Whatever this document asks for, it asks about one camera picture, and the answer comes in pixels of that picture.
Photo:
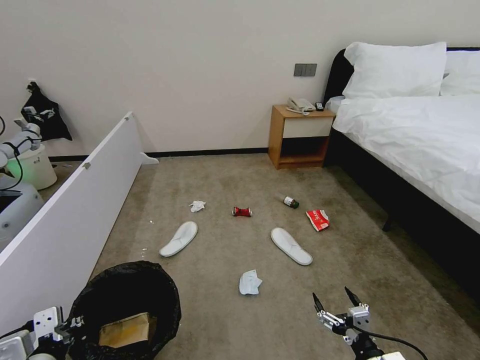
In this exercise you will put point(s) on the small brown bottle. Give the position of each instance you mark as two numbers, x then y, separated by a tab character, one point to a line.
289	201

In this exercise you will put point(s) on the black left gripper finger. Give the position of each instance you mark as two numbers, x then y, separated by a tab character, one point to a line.
73	321
66	337

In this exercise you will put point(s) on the wooden nightstand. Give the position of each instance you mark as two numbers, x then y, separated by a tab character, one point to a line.
279	138

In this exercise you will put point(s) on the white desk telephone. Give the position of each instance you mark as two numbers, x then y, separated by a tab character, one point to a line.
300	105

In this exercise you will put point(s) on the trash bin with black bag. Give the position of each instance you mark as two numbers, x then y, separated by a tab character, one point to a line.
123	285

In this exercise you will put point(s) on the second robot white arm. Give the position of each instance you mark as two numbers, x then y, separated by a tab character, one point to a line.
17	144

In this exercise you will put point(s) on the crushed red can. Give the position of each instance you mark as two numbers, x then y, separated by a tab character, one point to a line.
242	212

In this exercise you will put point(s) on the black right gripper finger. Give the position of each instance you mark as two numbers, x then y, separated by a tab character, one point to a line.
327	315
354	298

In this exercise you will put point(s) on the black remote control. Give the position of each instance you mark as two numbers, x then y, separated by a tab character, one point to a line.
320	106

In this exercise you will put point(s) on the white partition board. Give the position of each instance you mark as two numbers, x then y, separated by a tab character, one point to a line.
75	210

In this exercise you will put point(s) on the black bed frame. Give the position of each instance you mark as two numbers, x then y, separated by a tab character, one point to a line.
375	176

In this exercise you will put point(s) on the crumpled white tissue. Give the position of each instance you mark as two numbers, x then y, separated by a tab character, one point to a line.
197	206

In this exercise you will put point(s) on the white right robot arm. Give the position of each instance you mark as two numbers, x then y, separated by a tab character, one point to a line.
393	355

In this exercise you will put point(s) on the white round bin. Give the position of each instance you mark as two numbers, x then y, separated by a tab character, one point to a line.
39	170

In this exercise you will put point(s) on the white duvet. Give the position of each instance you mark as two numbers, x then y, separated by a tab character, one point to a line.
412	138

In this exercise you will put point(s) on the white slipper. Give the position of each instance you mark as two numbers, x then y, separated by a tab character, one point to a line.
179	239
291	245

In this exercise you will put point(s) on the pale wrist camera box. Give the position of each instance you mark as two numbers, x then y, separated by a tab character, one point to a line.
360	318
48	320

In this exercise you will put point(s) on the black plastic bag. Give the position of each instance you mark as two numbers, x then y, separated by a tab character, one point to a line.
48	116

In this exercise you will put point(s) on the pale blue crumpled tissue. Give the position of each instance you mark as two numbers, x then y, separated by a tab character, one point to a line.
249	282

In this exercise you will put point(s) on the red snack wrapper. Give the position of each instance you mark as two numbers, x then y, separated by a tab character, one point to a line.
318	220

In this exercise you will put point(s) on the brown cardboard piece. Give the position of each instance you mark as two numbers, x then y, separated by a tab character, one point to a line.
125	330

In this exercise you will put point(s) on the grey wall switch panel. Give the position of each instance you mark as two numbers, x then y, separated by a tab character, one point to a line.
305	70

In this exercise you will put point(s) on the large white pillow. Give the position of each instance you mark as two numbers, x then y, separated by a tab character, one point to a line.
393	71

